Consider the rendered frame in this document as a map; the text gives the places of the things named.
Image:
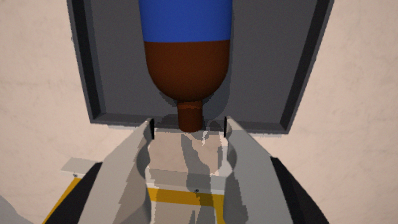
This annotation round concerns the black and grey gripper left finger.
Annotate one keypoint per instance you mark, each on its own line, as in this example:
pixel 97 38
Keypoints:
pixel 112 191

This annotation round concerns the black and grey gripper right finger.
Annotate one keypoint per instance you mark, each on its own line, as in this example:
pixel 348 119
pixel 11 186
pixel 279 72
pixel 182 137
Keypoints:
pixel 261 190

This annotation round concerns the yellow crate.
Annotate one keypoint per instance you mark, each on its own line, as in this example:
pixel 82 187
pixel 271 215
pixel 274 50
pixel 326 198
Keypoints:
pixel 176 207

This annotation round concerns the dark grey tray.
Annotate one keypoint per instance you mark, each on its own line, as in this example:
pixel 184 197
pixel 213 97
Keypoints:
pixel 273 48

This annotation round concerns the dark brown bottle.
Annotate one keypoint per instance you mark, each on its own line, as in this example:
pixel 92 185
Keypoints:
pixel 187 47

